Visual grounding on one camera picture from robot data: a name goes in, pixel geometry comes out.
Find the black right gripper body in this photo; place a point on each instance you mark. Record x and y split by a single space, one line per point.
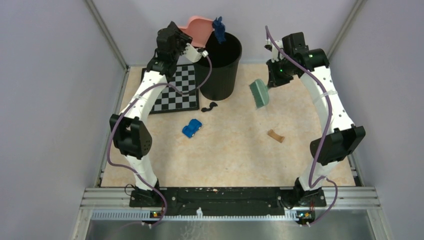
280 73

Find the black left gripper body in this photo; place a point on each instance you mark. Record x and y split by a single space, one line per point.
181 40

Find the pink dustpan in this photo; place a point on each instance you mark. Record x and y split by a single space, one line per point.
199 28

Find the teal hand brush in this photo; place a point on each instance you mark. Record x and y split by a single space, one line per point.
260 93

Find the small black paper scrap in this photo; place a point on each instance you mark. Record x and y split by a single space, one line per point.
211 106

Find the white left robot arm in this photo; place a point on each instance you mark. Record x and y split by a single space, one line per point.
129 133

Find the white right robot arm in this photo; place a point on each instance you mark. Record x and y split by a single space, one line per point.
340 136

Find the black trash bin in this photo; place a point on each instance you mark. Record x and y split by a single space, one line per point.
224 58

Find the wooden block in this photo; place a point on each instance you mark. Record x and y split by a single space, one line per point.
279 138

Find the blue toy car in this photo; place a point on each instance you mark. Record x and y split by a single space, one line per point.
193 126

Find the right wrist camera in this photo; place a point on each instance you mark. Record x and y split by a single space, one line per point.
275 51

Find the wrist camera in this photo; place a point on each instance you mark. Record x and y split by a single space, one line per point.
275 51
194 54

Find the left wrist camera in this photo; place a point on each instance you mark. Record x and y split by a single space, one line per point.
194 54

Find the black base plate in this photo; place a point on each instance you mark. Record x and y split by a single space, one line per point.
226 201

